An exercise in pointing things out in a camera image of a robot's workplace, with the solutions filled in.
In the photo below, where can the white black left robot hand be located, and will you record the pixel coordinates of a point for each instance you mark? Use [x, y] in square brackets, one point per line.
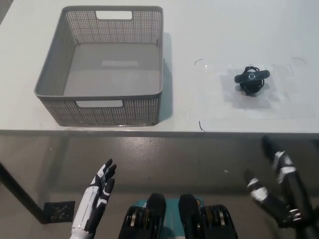
[99, 189]

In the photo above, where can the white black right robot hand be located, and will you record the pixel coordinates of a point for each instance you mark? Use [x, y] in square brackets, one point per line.
[291, 189]

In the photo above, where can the black table foot plate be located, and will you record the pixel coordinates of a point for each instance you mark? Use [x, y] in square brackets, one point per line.
[61, 211]

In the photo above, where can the black metal table leg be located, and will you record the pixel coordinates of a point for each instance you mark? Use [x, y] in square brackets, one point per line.
[22, 191]

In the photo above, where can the grey perforated plastic basket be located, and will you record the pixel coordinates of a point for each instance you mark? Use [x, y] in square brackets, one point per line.
[112, 72]

